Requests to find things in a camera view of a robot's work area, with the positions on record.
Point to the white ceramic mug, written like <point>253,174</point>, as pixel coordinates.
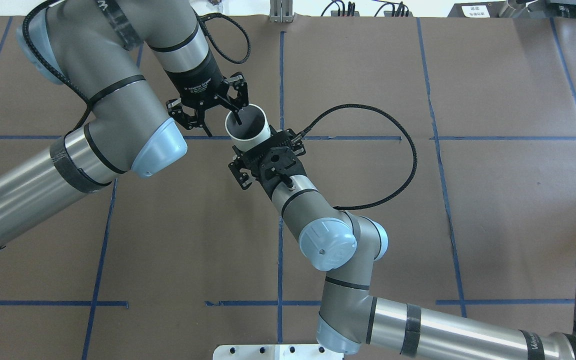
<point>247,128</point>

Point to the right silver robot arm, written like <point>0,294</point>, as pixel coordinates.
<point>486,231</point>

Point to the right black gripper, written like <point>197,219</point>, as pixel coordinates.
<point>242,170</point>

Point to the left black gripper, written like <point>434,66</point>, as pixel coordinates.
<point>196,84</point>

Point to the white pedestal column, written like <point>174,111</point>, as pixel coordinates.
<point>275,352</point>

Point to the aluminium frame post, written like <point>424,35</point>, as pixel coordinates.
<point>281,11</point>

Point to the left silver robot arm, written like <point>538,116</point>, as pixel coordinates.
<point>142,67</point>

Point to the white label card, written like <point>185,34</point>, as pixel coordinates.
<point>476,11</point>

